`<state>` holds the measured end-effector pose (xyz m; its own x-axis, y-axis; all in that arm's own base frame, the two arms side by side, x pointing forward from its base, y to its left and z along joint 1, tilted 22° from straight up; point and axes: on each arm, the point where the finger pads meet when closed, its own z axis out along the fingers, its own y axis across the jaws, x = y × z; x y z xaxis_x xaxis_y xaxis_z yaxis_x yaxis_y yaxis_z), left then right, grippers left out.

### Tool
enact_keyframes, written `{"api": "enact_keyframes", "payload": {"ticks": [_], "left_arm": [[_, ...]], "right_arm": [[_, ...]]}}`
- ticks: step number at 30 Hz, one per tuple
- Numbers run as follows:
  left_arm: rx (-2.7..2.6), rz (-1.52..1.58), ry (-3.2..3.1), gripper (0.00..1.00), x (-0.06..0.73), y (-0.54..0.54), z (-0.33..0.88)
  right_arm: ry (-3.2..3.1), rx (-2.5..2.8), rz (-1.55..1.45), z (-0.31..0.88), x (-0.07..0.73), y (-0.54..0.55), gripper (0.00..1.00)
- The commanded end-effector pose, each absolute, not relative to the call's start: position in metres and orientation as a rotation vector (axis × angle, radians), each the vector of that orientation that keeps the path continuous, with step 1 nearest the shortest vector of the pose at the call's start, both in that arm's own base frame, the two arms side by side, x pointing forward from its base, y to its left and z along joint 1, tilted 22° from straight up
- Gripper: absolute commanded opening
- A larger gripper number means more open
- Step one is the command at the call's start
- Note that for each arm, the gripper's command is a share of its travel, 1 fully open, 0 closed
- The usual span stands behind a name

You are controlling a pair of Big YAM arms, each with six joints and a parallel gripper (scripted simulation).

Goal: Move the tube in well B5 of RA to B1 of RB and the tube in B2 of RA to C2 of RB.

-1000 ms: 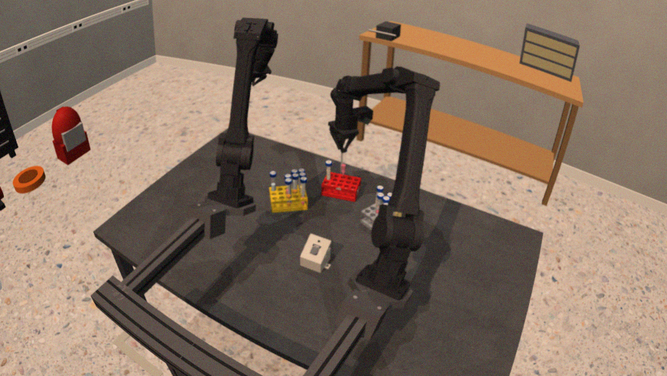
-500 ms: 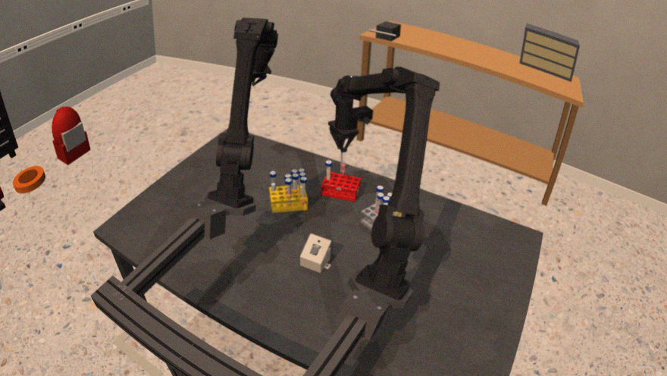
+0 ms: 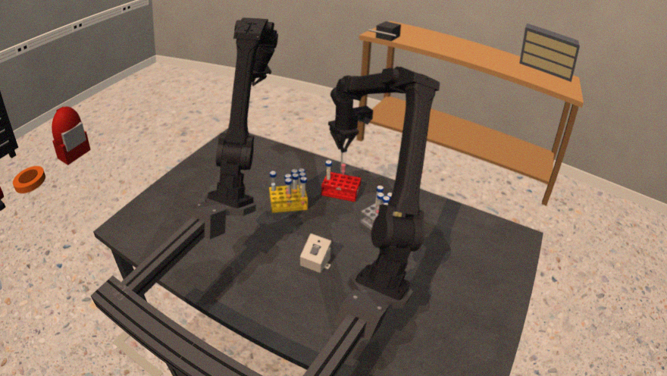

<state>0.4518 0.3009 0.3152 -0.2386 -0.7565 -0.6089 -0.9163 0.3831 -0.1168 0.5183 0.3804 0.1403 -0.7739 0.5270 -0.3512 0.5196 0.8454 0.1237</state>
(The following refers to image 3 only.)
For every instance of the grey tube rack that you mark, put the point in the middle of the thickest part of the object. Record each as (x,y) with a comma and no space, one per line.
(366,218)

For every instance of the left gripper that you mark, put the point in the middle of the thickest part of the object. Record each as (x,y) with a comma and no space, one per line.
(260,69)

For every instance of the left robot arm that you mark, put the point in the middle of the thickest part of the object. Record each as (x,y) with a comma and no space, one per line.
(234,147)

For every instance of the yellow tube rack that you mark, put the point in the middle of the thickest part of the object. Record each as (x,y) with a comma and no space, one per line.
(283,200)

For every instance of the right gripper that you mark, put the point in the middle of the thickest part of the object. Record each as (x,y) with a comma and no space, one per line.
(339,130)

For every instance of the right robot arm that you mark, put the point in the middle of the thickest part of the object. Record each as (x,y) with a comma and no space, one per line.
(395,236)

